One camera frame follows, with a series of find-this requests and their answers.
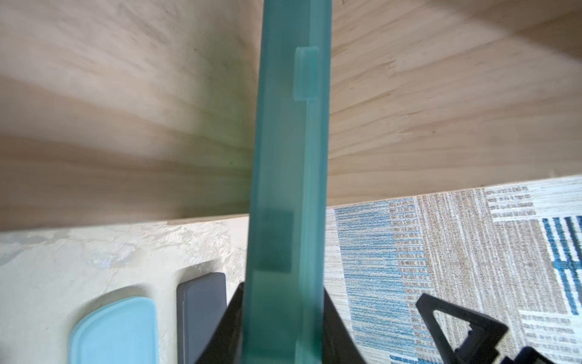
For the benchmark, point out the black pencil case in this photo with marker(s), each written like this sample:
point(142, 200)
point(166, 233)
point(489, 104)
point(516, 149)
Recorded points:
point(201, 303)

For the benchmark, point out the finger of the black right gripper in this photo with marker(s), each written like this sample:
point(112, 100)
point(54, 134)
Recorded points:
point(460, 335)
point(528, 355)

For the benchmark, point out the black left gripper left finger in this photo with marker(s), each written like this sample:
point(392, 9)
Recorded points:
point(225, 345)

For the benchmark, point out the dark green pencil case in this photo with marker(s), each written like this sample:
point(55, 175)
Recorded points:
point(283, 305)

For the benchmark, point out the light blue pencil case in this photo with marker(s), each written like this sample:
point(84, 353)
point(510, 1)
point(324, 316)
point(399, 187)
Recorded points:
point(125, 331)

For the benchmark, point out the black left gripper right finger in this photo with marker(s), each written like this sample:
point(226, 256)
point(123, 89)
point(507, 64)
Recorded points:
point(337, 347)

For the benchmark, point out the wooden two-tier shelf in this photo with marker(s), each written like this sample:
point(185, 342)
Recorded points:
point(123, 111)

